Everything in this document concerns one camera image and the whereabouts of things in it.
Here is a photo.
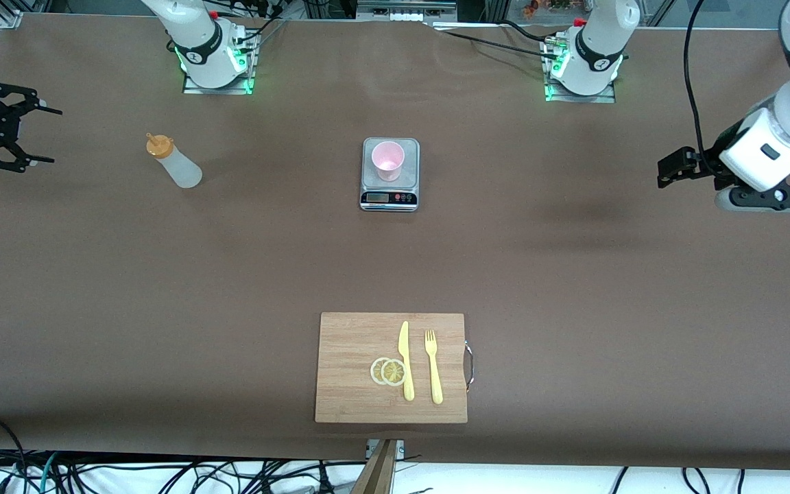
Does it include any translucent sauce bottle orange cap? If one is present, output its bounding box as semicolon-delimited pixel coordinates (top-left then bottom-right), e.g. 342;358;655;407
145;132;203;189

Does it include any pink plastic cup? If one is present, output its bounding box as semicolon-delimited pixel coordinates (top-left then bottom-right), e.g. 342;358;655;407
372;141;405;183

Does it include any silver digital kitchen scale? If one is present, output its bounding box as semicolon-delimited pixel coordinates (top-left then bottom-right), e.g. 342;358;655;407
359;137;421;212

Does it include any grey power strip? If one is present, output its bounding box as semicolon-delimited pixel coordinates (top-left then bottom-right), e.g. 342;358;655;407
356;0;459;23

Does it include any yellow plastic fork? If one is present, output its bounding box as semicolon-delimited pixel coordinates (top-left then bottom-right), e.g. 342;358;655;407
424;329;444;405

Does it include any yellow plastic knife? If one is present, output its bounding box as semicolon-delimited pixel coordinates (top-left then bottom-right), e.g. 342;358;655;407
398;320;415;402

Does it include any bamboo cutting board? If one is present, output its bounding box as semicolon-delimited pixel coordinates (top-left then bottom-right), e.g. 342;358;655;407
315;312;468;424

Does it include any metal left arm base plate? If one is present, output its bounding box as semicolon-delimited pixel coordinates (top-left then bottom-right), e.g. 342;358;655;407
542;38;617;104

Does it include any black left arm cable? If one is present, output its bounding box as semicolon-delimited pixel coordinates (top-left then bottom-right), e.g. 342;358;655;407
684;0;721;162

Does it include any black cable on table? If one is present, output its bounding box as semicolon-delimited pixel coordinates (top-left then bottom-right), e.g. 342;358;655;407
429;19;560;59

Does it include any black base cable bundle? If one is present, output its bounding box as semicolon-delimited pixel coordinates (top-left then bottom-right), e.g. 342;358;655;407
227;0;289;52

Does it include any teal floor cable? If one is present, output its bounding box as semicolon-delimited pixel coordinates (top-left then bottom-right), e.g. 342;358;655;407
18;451;60;494

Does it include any metal stand bracket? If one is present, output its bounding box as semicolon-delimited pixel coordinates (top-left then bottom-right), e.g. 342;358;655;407
366;439;406;459

